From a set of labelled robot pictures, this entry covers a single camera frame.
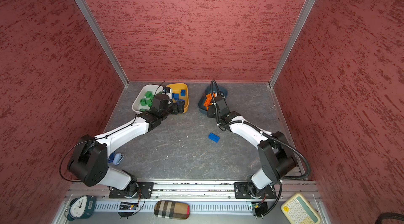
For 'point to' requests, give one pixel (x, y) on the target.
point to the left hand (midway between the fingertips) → (177, 104)
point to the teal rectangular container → (202, 109)
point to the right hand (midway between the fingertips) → (210, 111)
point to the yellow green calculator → (298, 210)
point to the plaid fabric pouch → (172, 210)
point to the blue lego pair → (214, 138)
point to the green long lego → (143, 110)
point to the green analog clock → (81, 207)
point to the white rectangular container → (154, 89)
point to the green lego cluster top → (143, 102)
